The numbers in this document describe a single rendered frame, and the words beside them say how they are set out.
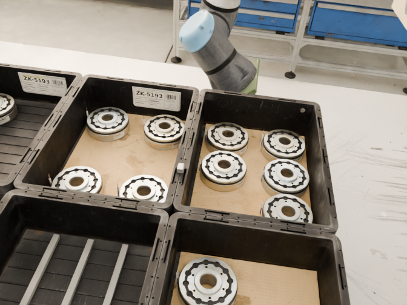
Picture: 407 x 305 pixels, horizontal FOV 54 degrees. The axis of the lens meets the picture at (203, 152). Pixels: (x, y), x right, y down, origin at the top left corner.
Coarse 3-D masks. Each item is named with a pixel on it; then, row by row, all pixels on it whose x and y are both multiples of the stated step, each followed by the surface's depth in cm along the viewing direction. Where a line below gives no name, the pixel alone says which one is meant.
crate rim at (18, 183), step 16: (80, 80) 99; (112, 80) 101; (128, 80) 101; (144, 80) 101; (192, 96) 97; (64, 112) 90; (192, 112) 93; (48, 128) 85; (32, 160) 80; (176, 160) 80; (176, 176) 77; (48, 192) 72; (64, 192) 73; (80, 192) 73; (160, 208) 71
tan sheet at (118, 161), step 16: (80, 144) 97; (96, 144) 97; (112, 144) 98; (128, 144) 98; (144, 144) 98; (80, 160) 93; (96, 160) 93; (112, 160) 93; (128, 160) 94; (144, 160) 94; (160, 160) 94; (112, 176) 90; (128, 176) 90; (160, 176) 91; (112, 192) 86
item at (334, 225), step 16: (240, 96) 99; (256, 96) 99; (320, 112) 96; (192, 128) 88; (320, 128) 91; (192, 144) 84; (320, 144) 87; (176, 192) 74; (176, 208) 72; (192, 208) 72; (272, 224) 70; (288, 224) 70; (304, 224) 71; (336, 224) 71
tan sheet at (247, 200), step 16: (208, 128) 104; (256, 144) 101; (256, 160) 97; (304, 160) 98; (256, 176) 93; (208, 192) 88; (224, 192) 88; (240, 192) 89; (256, 192) 89; (208, 208) 85; (224, 208) 85; (240, 208) 85; (256, 208) 86
